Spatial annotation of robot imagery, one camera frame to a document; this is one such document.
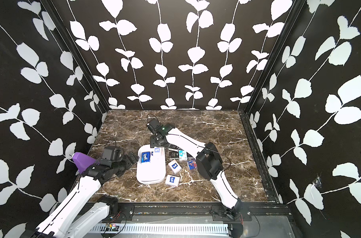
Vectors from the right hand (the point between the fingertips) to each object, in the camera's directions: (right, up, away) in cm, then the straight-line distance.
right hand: (153, 143), depth 88 cm
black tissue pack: (+12, -8, +5) cm, 15 cm away
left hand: (-9, -8, -7) cm, 14 cm away
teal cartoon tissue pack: (+18, -9, +5) cm, 20 cm away
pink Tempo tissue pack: (+13, -14, -1) cm, 19 cm away
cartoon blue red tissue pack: (+23, -13, 0) cm, 27 cm away
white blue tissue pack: (+12, -20, -6) cm, 24 cm away
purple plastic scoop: (-34, -8, -13) cm, 37 cm away
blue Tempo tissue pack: (-5, -9, +2) cm, 11 cm away
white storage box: (+1, -16, -6) cm, 17 cm away
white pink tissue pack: (+2, -5, +1) cm, 5 cm away
